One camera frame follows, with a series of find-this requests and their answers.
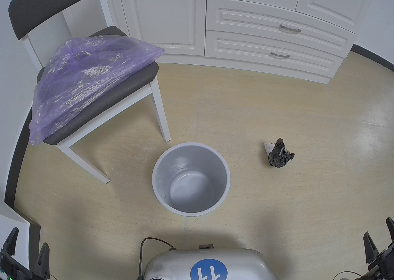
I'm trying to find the purple plastic bag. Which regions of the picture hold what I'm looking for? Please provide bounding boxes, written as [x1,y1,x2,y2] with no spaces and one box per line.
[29,35,164,146]

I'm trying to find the white wardrobe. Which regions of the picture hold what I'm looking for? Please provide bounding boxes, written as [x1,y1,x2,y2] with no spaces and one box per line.
[105,0,380,85]

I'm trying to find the black cable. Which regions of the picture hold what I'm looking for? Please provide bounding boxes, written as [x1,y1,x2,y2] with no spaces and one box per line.
[137,237,178,280]

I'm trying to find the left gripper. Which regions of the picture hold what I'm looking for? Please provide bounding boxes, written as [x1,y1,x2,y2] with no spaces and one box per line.
[0,227,50,280]

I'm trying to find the white trash bin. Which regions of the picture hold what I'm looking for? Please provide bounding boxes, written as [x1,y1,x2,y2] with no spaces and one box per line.
[152,142,231,217]

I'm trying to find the black plastic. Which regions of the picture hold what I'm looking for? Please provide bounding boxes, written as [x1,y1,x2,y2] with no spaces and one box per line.
[268,137,296,168]

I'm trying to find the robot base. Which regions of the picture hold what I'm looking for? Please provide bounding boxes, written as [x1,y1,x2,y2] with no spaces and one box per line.
[145,244,277,280]

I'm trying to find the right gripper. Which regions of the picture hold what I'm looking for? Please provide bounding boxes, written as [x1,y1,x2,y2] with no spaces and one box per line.
[363,217,394,280]

